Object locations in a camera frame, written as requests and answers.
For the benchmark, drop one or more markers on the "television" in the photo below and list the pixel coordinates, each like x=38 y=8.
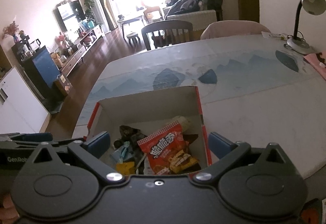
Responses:
x=69 y=15

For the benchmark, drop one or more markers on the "yellow snack packet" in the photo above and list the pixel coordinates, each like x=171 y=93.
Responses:
x=126 y=168

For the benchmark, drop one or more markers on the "coffee table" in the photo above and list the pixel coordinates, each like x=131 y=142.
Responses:
x=128 y=20

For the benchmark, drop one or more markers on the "white cabinet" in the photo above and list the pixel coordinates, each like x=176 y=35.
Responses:
x=21 y=111

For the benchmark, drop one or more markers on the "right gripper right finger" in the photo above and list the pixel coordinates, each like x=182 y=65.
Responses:
x=230 y=155

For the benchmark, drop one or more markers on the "orange Oreo snack bag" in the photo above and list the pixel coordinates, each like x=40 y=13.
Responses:
x=189 y=139

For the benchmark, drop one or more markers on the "pink covered chair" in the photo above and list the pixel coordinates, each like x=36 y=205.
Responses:
x=226 y=28

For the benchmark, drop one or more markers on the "white cardboard box red trim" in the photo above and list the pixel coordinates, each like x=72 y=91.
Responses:
x=150 y=111

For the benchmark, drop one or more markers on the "beige snack pouch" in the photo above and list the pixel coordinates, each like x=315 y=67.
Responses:
x=184 y=122

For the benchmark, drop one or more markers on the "small dark brown snack packet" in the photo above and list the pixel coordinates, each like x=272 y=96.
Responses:
x=131 y=135

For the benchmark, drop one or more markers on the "blue candy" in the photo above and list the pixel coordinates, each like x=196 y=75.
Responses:
x=123 y=152

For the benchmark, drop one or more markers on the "wooden TV cabinet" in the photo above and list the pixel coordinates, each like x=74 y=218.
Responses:
x=81 y=46

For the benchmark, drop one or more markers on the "dark wooden dining chair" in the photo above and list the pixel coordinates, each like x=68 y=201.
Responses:
x=166 y=33

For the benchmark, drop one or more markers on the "beige sofa with clothes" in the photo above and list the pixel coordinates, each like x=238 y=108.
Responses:
x=200 y=13

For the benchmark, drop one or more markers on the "blue fronted dark cabinet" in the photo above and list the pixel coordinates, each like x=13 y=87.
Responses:
x=41 y=70

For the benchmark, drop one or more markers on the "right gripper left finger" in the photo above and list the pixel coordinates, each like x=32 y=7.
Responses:
x=87 y=154

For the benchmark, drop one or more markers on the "white air conditioner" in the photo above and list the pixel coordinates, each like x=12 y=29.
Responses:
x=97 y=13

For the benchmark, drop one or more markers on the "red lion snack bag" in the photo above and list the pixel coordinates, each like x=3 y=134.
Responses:
x=166 y=151

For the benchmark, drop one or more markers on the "pink cloth on table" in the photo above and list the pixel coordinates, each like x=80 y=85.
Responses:
x=318 y=62

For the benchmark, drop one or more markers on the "silver desk lamp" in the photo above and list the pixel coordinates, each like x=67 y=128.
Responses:
x=309 y=27

